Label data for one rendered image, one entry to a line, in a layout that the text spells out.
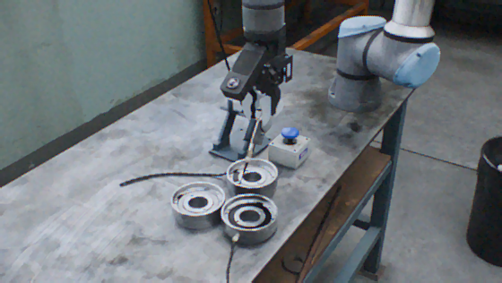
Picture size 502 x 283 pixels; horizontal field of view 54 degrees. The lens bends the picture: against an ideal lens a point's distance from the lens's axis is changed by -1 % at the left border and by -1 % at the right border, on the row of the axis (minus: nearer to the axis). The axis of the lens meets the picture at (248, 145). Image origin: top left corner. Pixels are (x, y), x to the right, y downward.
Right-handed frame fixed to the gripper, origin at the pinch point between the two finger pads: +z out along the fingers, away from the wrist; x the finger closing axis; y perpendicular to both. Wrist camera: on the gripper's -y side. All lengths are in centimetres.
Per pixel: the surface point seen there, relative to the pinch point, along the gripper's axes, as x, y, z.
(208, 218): -1.6, -18.5, 10.2
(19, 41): 162, 42, 27
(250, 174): 0.7, -1.9, 10.9
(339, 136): -6.2, 25.8, 13.2
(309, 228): -3.9, 17.5, 38.2
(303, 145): -4.5, 11.0, 8.7
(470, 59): 20, 302, 94
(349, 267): -7, 40, 69
